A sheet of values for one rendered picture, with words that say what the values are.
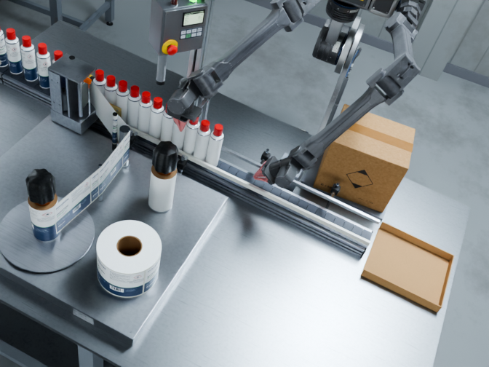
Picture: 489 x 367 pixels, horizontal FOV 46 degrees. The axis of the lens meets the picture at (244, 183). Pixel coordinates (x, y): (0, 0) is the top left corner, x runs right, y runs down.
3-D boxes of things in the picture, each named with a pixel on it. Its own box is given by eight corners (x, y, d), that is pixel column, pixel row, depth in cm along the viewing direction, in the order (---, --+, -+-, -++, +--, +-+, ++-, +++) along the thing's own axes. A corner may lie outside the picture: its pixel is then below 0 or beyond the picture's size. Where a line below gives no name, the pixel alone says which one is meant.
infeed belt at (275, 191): (4, 80, 241) (3, 73, 238) (17, 70, 247) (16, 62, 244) (363, 254, 216) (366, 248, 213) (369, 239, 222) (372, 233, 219)
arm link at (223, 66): (297, 19, 190) (281, -10, 185) (307, 19, 185) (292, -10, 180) (204, 100, 179) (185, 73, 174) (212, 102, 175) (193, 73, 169)
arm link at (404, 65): (426, 76, 180) (406, 54, 177) (392, 103, 187) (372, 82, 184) (417, 28, 216) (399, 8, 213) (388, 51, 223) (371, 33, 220)
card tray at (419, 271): (360, 275, 211) (364, 269, 208) (379, 227, 228) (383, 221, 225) (436, 312, 206) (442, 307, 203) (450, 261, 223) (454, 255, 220)
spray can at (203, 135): (190, 161, 225) (196, 124, 210) (195, 153, 229) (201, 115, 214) (202, 166, 225) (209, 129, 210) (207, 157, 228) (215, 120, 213)
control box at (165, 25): (148, 41, 204) (150, -7, 190) (190, 33, 212) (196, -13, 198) (159, 58, 199) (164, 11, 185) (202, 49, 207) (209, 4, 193)
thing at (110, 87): (101, 117, 232) (101, 78, 217) (108, 110, 235) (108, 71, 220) (112, 122, 231) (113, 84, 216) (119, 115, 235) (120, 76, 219)
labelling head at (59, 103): (51, 120, 226) (46, 68, 207) (71, 102, 234) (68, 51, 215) (81, 135, 223) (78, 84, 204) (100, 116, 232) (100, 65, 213)
